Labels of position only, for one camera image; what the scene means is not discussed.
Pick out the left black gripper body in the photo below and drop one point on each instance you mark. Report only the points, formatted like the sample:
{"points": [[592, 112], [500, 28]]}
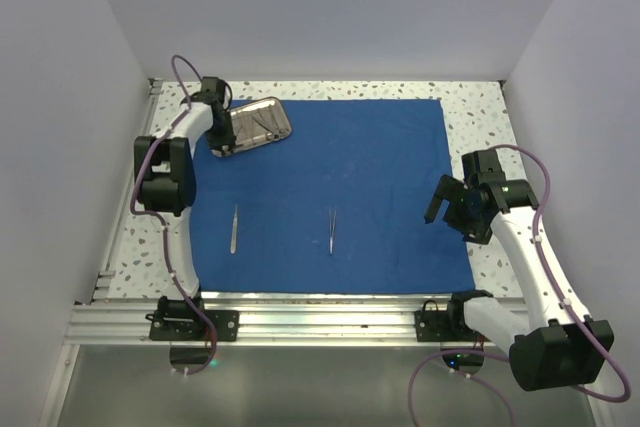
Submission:
{"points": [[222, 134]]}

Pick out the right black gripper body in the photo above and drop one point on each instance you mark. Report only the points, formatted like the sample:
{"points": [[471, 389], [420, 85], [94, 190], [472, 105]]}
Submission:
{"points": [[460, 216]]}

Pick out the steel instrument tray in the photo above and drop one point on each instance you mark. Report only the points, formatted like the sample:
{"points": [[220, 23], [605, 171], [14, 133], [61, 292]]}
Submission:
{"points": [[259, 140]]}

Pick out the blue surgical cloth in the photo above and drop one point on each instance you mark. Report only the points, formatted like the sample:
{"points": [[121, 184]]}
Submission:
{"points": [[377, 161]]}

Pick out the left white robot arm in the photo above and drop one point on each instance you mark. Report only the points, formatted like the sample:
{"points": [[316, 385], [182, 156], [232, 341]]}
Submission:
{"points": [[165, 180]]}

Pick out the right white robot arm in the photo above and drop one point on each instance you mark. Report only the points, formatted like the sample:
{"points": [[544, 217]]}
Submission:
{"points": [[559, 344]]}

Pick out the steel surgical scissors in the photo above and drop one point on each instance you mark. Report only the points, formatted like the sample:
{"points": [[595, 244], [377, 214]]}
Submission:
{"points": [[268, 122]]}

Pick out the steel forceps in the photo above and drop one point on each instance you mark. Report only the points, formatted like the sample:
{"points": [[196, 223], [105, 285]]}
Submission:
{"points": [[245, 127]]}

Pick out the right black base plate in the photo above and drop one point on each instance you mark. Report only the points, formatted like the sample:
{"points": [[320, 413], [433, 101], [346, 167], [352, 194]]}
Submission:
{"points": [[437, 324]]}

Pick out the aluminium front rail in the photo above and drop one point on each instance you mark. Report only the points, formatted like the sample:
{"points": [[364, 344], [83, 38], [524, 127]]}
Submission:
{"points": [[268, 320]]}

